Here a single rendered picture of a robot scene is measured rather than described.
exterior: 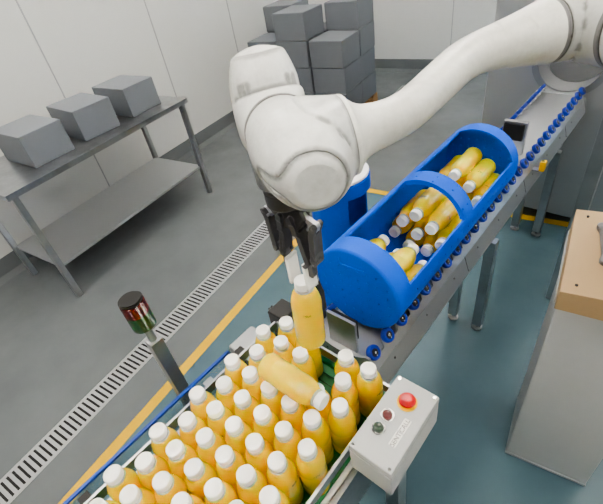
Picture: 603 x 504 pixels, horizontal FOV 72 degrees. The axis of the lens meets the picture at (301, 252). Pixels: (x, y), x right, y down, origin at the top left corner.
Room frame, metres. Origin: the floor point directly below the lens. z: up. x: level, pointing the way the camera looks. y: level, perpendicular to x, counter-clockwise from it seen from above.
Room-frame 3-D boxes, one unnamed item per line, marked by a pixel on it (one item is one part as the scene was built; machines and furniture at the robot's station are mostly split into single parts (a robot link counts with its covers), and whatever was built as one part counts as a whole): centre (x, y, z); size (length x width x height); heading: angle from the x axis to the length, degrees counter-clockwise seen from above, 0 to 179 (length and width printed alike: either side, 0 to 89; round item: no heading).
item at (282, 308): (0.90, 0.09, 0.95); 0.10 x 0.07 x 0.10; 43
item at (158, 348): (0.79, 0.45, 0.55); 0.04 x 0.04 x 1.10; 43
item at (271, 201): (0.62, 0.01, 1.55); 0.08 x 0.07 x 0.09; 43
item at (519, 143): (1.69, -1.06, 1.00); 0.10 x 0.04 x 0.15; 43
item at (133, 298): (0.79, 0.45, 1.18); 0.06 x 0.06 x 0.16
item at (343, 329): (0.79, -0.08, 0.99); 0.10 x 0.02 x 0.12; 43
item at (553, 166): (2.12, -1.62, 0.31); 0.06 x 0.06 x 0.63; 43
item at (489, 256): (1.45, -0.90, 0.31); 0.06 x 0.06 x 0.63; 43
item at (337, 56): (5.04, -0.55, 0.59); 1.20 x 0.80 x 1.19; 52
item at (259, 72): (0.61, 0.01, 1.73); 0.13 x 0.11 x 0.16; 9
